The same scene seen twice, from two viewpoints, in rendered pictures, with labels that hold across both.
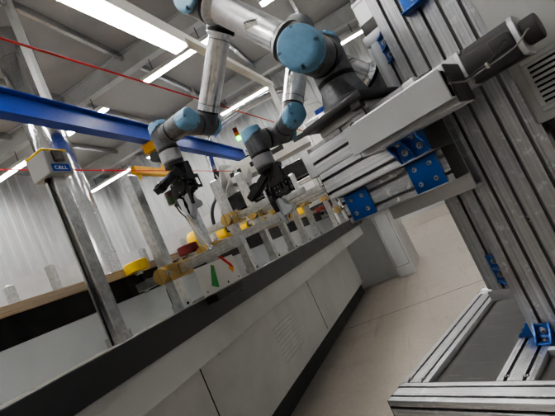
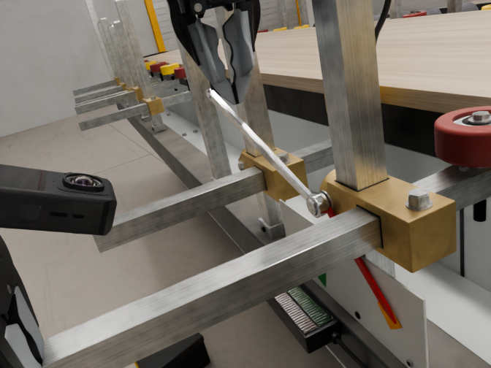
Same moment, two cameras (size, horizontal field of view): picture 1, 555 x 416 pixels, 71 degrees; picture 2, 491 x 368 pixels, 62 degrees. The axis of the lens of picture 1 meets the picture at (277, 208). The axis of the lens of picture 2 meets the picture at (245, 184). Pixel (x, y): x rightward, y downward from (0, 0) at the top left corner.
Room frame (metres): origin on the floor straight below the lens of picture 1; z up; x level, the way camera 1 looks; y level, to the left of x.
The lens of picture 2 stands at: (1.65, -0.02, 1.05)
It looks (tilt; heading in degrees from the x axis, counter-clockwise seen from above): 23 degrees down; 140
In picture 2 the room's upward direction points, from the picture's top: 13 degrees counter-clockwise
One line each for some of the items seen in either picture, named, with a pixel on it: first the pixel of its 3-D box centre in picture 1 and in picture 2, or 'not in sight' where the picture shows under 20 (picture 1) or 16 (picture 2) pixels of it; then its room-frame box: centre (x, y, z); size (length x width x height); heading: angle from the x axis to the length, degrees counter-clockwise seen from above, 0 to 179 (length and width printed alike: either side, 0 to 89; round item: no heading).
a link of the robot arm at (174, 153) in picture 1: (171, 158); not in sight; (1.33, 0.27, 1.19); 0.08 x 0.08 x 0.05
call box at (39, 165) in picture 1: (50, 167); not in sight; (0.98, 0.49, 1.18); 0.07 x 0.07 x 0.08; 68
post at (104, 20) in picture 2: not in sight; (118, 65); (-0.40, 1.06, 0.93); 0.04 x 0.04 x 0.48; 68
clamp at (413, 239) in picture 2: (211, 249); (381, 208); (1.47, 0.29, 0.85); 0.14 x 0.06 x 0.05; 158
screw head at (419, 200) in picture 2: not in sight; (419, 198); (1.52, 0.27, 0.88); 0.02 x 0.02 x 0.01
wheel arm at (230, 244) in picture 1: (188, 265); (245, 185); (1.24, 0.33, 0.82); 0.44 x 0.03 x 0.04; 68
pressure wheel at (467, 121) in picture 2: (192, 257); (480, 169); (1.53, 0.39, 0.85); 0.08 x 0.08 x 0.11
